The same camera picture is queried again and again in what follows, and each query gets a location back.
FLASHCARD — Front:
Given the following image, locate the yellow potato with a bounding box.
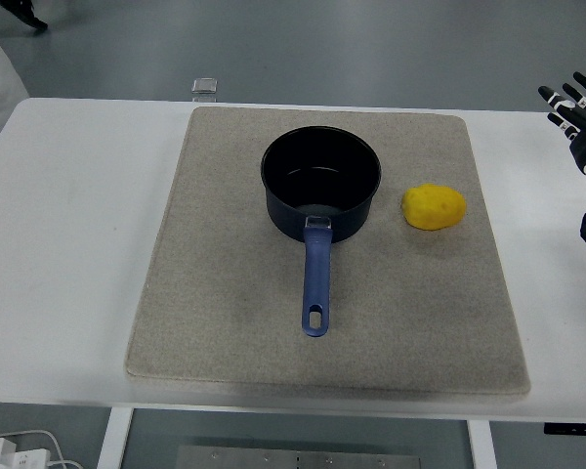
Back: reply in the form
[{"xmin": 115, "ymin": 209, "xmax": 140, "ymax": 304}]
[{"xmin": 400, "ymin": 183, "xmax": 468, "ymax": 231}]

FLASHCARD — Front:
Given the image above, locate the black table control panel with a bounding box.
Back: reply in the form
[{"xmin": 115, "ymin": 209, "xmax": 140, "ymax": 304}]
[{"xmin": 542, "ymin": 422, "xmax": 586, "ymax": 436}]

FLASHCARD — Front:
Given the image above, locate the beige felt mat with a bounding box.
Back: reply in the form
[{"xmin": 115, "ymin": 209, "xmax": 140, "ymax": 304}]
[{"xmin": 124, "ymin": 106, "xmax": 532, "ymax": 403}]

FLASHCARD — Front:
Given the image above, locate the white table leg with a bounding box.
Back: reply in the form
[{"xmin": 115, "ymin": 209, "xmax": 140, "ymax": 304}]
[
  {"xmin": 467, "ymin": 418, "xmax": 499, "ymax": 469},
  {"xmin": 96, "ymin": 405, "xmax": 135, "ymax": 469}
]

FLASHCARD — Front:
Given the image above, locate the grey metal plate with screws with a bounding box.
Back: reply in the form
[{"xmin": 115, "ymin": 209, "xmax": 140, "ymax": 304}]
[{"xmin": 174, "ymin": 444, "xmax": 424, "ymax": 469}]

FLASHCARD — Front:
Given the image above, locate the person's black shoe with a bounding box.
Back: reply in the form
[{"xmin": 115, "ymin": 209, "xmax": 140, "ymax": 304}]
[{"xmin": 0, "ymin": 0, "xmax": 50, "ymax": 33}]

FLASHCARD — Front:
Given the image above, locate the white power strip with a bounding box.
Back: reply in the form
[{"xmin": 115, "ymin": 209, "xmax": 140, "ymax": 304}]
[{"xmin": 0, "ymin": 437, "xmax": 51, "ymax": 469}]

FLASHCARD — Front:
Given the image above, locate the blue pot with handle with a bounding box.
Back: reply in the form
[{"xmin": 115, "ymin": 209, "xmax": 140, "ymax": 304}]
[{"xmin": 260, "ymin": 125, "xmax": 383, "ymax": 339}]

